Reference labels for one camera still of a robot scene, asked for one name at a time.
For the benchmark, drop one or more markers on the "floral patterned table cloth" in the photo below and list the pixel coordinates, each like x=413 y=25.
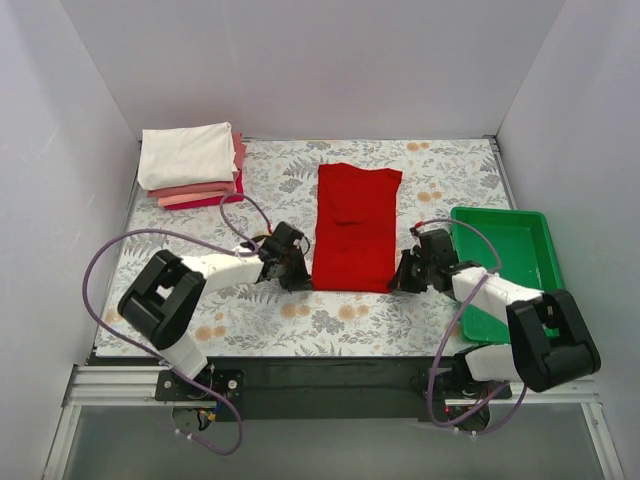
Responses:
x=280 y=180

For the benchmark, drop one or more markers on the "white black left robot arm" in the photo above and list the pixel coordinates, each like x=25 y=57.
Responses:
x=161 y=301

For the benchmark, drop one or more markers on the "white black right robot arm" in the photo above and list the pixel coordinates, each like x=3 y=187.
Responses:
x=549 y=341

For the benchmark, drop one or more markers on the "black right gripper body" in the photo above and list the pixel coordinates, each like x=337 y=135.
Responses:
x=410 y=272

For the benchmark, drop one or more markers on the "red t shirt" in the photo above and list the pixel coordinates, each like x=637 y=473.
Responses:
x=355 y=235

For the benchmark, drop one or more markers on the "green plastic tray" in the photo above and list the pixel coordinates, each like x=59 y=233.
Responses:
x=523 y=241

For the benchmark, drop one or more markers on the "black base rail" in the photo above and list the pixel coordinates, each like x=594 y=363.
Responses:
x=275 y=388

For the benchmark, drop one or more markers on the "aluminium frame rail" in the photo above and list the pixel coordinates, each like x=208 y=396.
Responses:
x=100 y=386

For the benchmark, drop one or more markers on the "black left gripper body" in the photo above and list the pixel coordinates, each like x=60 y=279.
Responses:
x=295 y=270

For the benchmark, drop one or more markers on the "folded white t shirt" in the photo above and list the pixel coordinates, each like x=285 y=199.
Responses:
x=185 y=156

